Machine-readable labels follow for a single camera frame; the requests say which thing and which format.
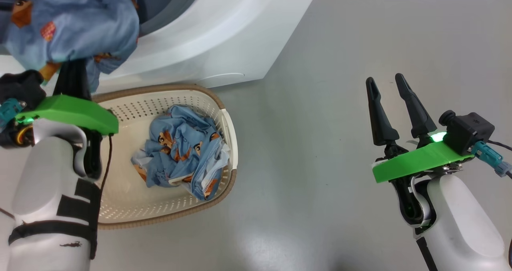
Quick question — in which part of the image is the white front-load washing machine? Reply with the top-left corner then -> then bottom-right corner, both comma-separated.
0,0 -> 322,94

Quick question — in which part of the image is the round white filter cover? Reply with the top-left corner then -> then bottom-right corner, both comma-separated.
199,73 -> 245,88

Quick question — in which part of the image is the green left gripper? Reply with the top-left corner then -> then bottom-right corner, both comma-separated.
15,59 -> 119,136

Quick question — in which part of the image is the teal right camera cable connector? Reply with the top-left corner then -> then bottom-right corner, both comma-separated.
472,140 -> 512,178

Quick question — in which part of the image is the blue cartoon print garment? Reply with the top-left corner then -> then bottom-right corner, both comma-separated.
131,104 -> 231,201
0,0 -> 140,92

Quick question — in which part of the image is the grey rubber door gasket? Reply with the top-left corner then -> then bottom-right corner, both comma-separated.
136,0 -> 206,36

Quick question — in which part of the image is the teal camera cable connector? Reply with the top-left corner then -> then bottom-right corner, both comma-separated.
472,140 -> 512,178
0,98 -> 22,128

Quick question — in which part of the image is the teal left camera cable connector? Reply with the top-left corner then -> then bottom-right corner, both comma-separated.
0,98 -> 22,128

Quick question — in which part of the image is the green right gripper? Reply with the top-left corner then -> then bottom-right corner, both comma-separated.
366,73 -> 475,183

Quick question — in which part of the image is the thin dark left arm cable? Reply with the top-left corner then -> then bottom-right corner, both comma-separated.
100,133 -> 113,191

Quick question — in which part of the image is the cream perforated laundry basket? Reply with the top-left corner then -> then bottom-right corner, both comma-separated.
90,84 -> 239,229

